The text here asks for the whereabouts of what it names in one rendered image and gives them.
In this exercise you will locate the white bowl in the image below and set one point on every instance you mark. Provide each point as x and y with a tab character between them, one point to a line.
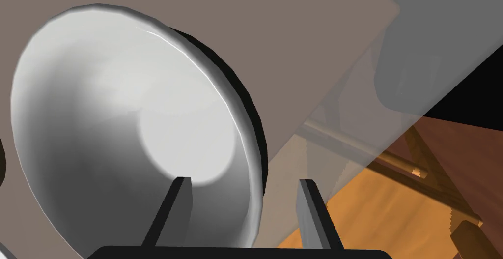
129	129

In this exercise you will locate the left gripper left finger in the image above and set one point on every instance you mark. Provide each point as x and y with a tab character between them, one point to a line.
173	215

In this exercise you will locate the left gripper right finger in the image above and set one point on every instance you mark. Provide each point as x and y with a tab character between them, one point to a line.
314	219

